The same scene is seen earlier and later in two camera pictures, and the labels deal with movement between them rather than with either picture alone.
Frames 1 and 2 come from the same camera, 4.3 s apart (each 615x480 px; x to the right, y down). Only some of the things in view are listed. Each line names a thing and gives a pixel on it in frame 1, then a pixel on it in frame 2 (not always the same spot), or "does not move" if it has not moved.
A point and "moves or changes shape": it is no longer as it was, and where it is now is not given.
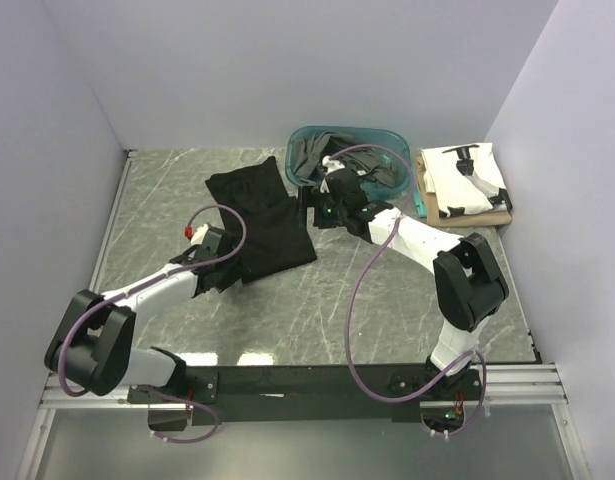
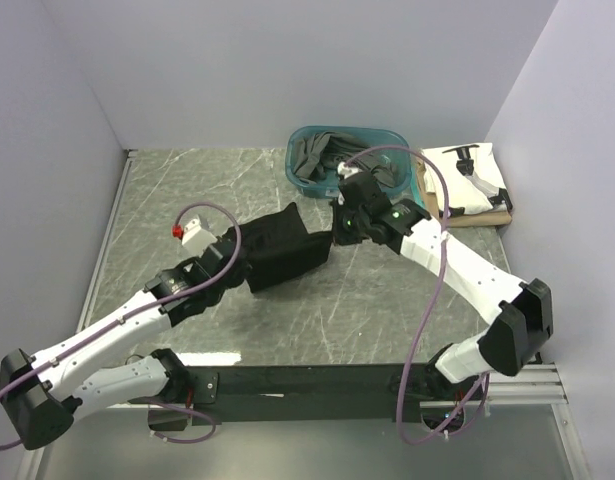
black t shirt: [275, 237] moves or changes shape
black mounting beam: [311, 393] does not move
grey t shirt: [345, 151] does not move
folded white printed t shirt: [465, 178] does not move
